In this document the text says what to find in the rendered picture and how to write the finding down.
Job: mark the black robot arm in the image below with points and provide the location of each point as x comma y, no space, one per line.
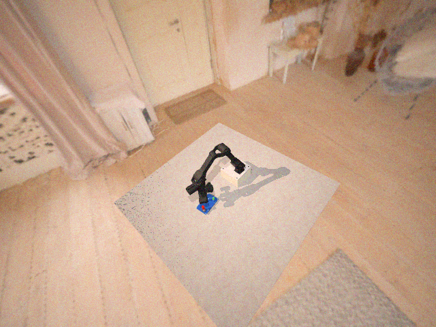
200,175

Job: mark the blue circuit board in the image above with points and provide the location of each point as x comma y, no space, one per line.
205,207

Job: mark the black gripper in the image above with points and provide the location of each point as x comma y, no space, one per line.
202,196

